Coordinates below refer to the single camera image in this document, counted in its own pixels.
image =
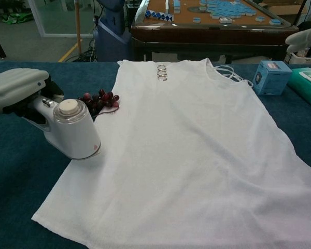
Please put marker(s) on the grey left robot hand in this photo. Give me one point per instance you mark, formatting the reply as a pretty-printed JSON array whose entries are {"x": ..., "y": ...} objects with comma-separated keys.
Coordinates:
[{"x": 13, "y": 88}]

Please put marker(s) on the white handheld steamer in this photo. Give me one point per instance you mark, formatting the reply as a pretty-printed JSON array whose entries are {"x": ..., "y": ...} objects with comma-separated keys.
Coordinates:
[{"x": 75, "y": 135}]

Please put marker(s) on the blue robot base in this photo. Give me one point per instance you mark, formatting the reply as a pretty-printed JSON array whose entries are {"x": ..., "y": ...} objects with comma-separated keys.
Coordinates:
[{"x": 111, "y": 39}]

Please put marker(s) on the dark grape bunch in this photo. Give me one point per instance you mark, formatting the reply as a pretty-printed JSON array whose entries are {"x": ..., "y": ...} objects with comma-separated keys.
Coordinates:
[{"x": 103, "y": 99}]

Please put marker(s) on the green bag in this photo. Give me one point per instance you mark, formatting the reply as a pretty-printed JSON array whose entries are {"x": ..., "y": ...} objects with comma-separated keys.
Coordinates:
[{"x": 15, "y": 18}]

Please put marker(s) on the white framed glass door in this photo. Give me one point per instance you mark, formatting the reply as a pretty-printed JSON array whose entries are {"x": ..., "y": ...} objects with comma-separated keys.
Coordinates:
[{"x": 39, "y": 18}]

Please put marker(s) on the wooden pole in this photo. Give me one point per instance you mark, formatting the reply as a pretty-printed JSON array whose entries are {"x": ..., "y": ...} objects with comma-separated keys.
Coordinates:
[{"x": 78, "y": 26}]

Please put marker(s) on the blue white snake puzzle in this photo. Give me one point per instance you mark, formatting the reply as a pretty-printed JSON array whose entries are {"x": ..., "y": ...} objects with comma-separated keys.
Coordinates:
[{"x": 158, "y": 15}]

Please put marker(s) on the white sleeveless shirt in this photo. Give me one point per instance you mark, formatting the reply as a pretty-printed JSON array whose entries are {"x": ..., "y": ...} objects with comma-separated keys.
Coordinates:
[{"x": 184, "y": 155}]

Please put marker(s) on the brown mahjong table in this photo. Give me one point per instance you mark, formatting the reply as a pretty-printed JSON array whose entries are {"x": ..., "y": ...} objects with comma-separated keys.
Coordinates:
[{"x": 212, "y": 35}]

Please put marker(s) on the light blue cardboard box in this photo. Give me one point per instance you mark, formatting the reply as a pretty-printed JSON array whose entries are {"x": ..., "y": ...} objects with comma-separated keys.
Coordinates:
[{"x": 272, "y": 77}]

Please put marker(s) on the white storage box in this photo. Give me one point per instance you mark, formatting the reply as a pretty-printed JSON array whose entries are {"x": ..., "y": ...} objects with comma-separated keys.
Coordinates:
[{"x": 300, "y": 58}]

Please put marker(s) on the green wet wipes pack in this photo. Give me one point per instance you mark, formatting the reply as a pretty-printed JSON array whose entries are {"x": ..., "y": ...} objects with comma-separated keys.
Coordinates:
[{"x": 305, "y": 85}]

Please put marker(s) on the white glove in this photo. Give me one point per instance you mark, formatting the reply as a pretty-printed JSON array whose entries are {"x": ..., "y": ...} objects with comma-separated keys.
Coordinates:
[{"x": 304, "y": 39}]

